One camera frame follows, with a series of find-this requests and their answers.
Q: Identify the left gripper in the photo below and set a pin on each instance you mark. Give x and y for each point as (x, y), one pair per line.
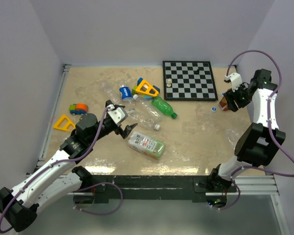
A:
(124, 133)

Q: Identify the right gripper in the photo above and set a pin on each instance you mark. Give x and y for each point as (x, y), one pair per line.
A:
(231, 97)

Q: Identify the amber tea bottle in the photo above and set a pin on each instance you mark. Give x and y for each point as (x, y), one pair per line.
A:
(223, 104)

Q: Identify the white green tea bottle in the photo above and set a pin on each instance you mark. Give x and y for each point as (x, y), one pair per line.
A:
(146, 145)

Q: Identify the clear bottle white cap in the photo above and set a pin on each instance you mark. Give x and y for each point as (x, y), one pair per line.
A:
(233, 136)
(145, 121)
(148, 107)

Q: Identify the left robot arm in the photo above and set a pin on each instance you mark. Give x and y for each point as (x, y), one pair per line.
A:
(61, 175)

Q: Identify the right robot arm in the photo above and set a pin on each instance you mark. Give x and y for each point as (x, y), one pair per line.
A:
(258, 144)

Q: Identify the clear bottle yellow cap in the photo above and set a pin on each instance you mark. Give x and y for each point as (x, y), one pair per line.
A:
(110, 92)

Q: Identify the blue pepsi bottle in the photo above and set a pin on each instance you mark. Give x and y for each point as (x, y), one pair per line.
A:
(126, 94)

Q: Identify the green plastic bottle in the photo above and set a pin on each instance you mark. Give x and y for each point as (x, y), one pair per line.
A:
(164, 107)

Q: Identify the colourful toy car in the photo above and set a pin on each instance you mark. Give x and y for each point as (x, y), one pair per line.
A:
(78, 109)

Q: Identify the yellow triangle toy block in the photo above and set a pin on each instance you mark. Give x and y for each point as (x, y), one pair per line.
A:
(64, 124)
(145, 88)

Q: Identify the black white chessboard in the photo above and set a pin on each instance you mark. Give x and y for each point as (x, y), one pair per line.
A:
(186, 85)

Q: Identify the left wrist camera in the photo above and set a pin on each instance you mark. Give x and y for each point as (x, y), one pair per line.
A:
(118, 118)

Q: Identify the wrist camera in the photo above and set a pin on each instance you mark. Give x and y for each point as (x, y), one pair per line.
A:
(234, 79)
(118, 118)

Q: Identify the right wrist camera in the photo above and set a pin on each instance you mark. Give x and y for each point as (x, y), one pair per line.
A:
(234, 79)

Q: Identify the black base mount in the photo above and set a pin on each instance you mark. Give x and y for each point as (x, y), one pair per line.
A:
(191, 188)

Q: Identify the aluminium frame rail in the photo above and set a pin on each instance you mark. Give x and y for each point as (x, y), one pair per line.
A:
(43, 152)

